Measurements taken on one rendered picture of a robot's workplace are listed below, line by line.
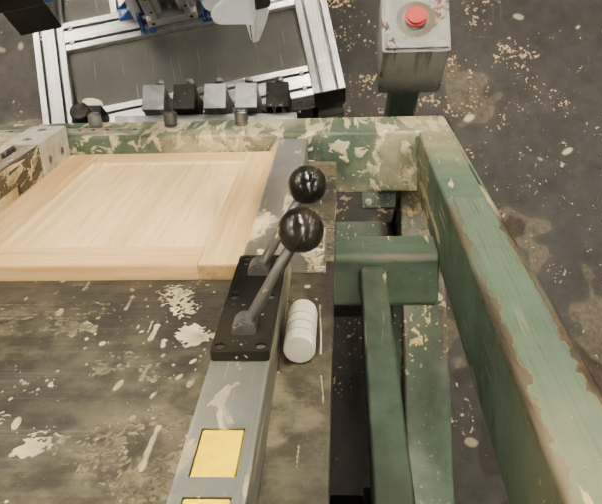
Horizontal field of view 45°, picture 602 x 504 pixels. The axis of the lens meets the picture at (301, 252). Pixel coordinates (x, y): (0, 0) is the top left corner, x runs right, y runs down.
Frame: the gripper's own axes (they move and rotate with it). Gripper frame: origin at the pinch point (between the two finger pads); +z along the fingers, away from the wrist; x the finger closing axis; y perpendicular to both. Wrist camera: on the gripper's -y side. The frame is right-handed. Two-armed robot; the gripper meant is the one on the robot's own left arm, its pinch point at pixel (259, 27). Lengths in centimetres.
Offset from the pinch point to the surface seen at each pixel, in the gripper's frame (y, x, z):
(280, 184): -2.1, -7.0, 27.6
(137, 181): 15.9, -24.6, 32.7
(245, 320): 13.5, 30.3, 9.9
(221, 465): 19.7, 44.9, 6.1
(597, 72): -128, -81, 85
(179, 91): 1, -58, 39
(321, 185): 2.0, 20.5, 6.5
